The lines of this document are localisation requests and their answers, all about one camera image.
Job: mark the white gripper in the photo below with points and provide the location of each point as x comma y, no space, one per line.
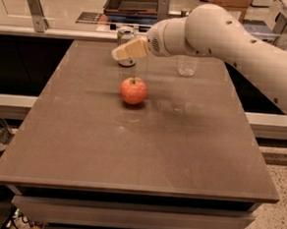
155,41

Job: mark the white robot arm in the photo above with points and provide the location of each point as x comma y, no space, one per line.
210,31

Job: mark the red apple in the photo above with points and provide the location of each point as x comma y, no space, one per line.
133,90

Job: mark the dark open tray box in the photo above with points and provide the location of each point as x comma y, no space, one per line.
145,7

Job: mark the clear plastic water bottle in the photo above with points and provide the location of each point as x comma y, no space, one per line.
187,65

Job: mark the dark label plate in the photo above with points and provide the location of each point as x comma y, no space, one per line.
88,18

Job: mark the brown cardboard box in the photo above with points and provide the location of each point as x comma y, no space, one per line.
238,8

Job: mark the middle metal glass bracket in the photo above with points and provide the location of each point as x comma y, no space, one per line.
162,11

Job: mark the left metal glass bracket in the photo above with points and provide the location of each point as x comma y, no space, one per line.
37,16

